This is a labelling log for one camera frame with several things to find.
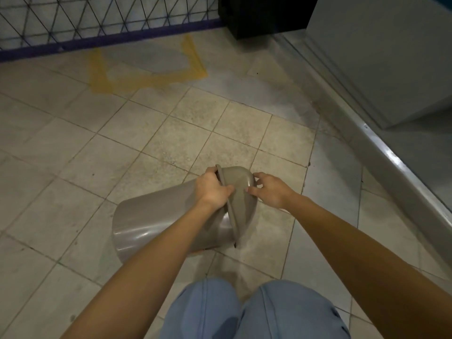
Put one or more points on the grey cabinet panel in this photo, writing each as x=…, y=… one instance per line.
x=385, y=56

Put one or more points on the person's right thumb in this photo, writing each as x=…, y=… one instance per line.
x=255, y=189

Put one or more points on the person's left forearm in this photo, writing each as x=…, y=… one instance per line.
x=148, y=271

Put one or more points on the person's left hand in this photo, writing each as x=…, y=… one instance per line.
x=209, y=192

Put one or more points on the grey plastic bin lid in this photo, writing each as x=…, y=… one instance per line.
x=240, y=204

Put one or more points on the person's left thumb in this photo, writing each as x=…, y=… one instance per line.
x=227, y=189

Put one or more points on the black box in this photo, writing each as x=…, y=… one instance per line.
x=265, y=14

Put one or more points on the person's light blue jeans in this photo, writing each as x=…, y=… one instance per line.
x=254, y=310

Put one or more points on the grey plastic trash bin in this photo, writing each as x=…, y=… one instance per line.
x=166, y=225

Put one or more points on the person's right hand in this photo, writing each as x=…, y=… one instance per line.
x=273, y=191

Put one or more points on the grey metal door threshold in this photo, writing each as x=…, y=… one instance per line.
x=381, y=151

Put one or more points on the person's right forearm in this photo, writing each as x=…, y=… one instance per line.
x=367, y=264

